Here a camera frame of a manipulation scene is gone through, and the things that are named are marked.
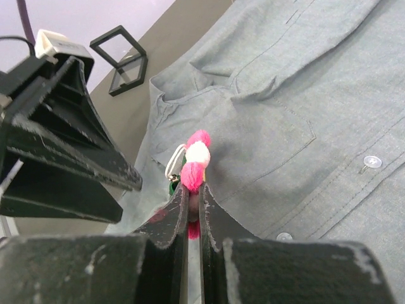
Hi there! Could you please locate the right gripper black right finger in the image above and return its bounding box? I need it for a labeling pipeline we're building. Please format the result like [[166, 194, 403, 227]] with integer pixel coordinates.
[[199, 184, 395, 303]]

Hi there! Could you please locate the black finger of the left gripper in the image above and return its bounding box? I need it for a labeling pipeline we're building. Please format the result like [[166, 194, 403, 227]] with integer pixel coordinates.
[[1, 159, 123, 224]]

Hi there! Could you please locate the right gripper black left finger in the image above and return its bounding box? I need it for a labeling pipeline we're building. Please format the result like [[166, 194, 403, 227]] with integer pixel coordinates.
[[1, 185, 189, 303]]

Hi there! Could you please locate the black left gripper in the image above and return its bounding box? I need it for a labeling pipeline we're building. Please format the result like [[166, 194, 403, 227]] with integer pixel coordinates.
[[1, 56, 142, 190]]

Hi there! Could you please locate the grey button-up shirt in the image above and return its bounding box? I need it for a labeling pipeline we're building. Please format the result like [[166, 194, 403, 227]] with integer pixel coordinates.
[[104, 0, 405, 248]]

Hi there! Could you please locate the black left jewellery box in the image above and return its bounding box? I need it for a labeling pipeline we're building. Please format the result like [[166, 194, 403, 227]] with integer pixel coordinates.
[[89, 25, 148, 97]]

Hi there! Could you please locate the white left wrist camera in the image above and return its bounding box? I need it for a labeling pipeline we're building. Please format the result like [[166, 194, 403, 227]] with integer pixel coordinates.
[[34, 29, 94, 61]]

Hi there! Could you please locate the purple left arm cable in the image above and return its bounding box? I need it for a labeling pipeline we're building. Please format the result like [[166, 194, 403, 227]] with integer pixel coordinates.
[[15, 0, 35, 45]]

